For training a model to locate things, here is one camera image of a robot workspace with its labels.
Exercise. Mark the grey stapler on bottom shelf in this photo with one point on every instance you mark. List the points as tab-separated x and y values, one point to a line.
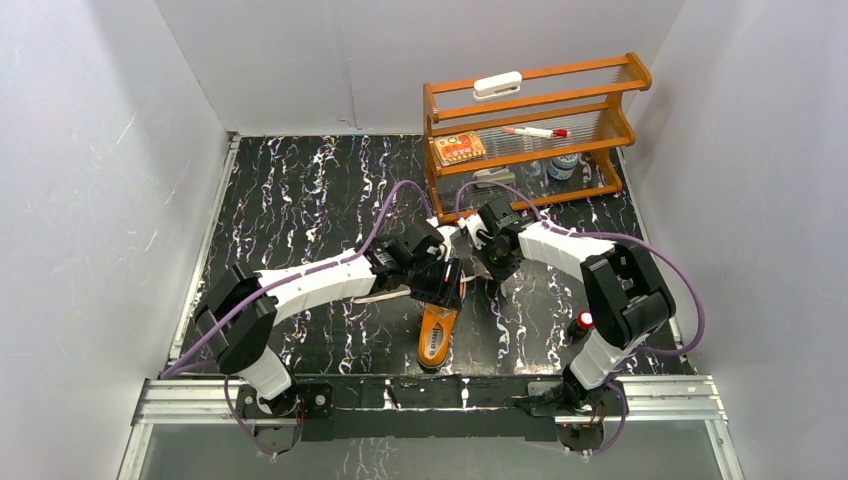
489	178

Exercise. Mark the orange canvas sneaker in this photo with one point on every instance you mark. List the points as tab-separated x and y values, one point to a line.
435	336

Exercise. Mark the orange snack packet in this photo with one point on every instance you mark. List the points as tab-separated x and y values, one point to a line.
459	148

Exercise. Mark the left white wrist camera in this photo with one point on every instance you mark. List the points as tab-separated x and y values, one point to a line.
450	234

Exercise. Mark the white stapler on top shelf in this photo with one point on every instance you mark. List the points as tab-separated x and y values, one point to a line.
497	86

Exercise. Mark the white shoelace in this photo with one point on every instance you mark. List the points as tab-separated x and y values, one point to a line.
406	292

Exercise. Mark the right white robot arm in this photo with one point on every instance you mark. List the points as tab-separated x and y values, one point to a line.
628	298

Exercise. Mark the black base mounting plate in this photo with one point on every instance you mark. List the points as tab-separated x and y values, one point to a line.
544	408

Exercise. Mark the orange wooden shelf rack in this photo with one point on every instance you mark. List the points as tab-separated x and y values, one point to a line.
585	98

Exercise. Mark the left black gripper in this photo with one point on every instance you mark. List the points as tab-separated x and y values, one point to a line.
439	285

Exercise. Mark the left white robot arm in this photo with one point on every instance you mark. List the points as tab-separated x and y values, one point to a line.
239	313

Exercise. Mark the red emergency stop button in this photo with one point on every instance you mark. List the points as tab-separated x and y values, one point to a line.
580	326

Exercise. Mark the red white marker pen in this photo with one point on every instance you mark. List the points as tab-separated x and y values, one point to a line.
536	132

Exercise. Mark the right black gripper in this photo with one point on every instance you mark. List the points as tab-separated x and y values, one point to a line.
499	274

